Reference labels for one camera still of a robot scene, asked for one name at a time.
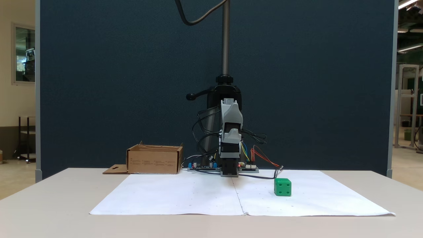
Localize motor driver circuit board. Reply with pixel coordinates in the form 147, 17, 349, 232
239, 162, 260, 173

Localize white paper sheet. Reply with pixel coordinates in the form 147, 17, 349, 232
89, 170, 396, 217

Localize aluminium profile frame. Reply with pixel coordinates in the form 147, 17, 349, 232
394, 64, 420, 150

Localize black camera cable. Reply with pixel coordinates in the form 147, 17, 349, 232
174, 0, 229, 26

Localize dark blue partition panel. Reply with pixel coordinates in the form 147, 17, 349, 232
35, 0, 398, 183

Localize framed wall window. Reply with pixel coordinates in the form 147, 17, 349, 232
12, 22, 36, 86

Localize orange jumper wires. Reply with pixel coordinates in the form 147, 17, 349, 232
250, 145, 281, 168

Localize black shelf frame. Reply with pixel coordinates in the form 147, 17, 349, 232
13, 115, 36, 164

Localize black cable with orange end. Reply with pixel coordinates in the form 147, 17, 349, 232
190, 165, 284, 180

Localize blue power circuit board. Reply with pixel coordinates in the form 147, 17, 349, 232
187, 161, 220, 172

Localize ceiling strip light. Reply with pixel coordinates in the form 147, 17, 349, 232
398, 43, 423, 53
398, 0, 419, 10

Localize grey usb cable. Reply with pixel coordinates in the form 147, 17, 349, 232
181, 154, 207, 166

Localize black servo wire bundle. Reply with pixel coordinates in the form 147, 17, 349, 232
193, 107, 222, 156
240, 129, 267, 145

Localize brown cardboard box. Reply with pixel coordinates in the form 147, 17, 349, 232
102, 141, 184, 175

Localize green dice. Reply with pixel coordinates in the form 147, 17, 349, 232
274, 178, 292, 197

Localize black camera stand with pole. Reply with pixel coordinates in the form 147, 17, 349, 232
186, 0, 244, 166

